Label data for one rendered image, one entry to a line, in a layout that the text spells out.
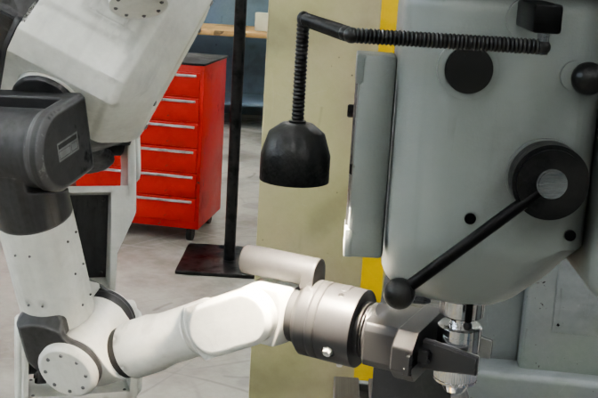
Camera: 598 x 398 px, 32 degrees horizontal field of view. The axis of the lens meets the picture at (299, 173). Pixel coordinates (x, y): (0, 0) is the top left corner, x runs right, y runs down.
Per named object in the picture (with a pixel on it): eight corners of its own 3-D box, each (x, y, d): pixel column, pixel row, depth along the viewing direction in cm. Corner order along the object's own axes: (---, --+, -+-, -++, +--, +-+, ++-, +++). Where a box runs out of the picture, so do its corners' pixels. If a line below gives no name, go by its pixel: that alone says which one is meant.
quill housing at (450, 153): (382, 314, 99) (409, -24, 92) (374, 253, 119) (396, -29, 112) (581, 328, 98) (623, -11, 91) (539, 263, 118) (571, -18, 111)
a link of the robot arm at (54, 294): (16, 392, 128) (-28, 241, 118) (63, 328, 139) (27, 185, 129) (101, 402, 125) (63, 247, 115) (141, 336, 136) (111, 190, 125)
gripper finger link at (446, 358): (477, 378, 107) (421, 365, 110) (480, 350, 106) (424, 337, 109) (472, 384, 106) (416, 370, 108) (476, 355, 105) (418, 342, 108)
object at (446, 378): (432, 369, 113) (437, 322, 112) (476, 374, 113) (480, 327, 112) (432, 386, 109) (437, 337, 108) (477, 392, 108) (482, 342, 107)
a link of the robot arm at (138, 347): (199, 376, 121) (78, 412, 130) (227, 323, 130) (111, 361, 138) (151, 307, 118) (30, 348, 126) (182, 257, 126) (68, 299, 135)
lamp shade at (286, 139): (253, 171, 109) (255, 113, 107) (319, 172, 110) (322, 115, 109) (267, 188, 102) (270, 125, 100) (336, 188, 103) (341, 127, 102)
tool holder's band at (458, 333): (437, 322, 112) (438, 313, 112) (480, 327, 112) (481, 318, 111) (437, 337, 108) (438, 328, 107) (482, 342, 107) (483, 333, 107)
